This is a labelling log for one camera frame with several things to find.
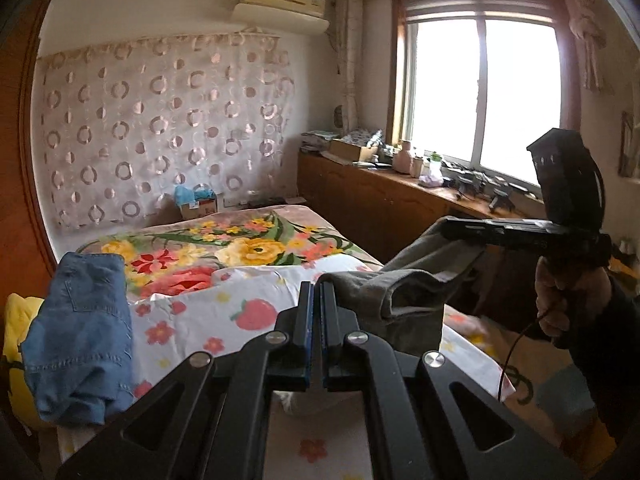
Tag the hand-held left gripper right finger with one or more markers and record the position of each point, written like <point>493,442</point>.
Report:
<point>327,320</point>

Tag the window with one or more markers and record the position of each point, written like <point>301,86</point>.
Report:
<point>480,80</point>

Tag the cardboard box with blue cloth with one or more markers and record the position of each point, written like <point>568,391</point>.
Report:
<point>197,202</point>

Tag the wooden cabinet counter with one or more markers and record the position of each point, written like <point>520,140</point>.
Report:
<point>370,205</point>

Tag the folded blue denim jeans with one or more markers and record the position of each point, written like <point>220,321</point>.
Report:
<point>80,330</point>

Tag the person's right forearm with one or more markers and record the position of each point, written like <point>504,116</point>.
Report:
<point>610,360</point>

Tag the black small tripods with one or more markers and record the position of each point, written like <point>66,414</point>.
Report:
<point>495,192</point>

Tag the open cardboard box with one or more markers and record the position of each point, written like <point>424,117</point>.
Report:
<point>350,150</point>

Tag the cream air conditioner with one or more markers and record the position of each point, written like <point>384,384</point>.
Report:
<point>280,5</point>

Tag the grey pants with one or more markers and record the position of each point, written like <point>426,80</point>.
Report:
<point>415,285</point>

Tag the floral pink blanket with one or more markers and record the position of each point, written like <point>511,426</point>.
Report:
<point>260,250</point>

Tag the person's right hand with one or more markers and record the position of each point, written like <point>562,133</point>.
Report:
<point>575,305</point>

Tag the strawberry print bed sheet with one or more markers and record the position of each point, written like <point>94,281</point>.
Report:
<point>200,310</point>

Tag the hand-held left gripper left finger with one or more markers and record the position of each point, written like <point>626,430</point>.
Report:
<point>310,320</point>

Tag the tied beige window curtain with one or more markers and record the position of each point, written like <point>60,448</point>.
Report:
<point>587,30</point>

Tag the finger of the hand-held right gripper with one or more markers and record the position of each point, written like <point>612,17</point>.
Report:
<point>480,232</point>

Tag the circle pattern wall curtain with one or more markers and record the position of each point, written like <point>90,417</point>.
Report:
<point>160,125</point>

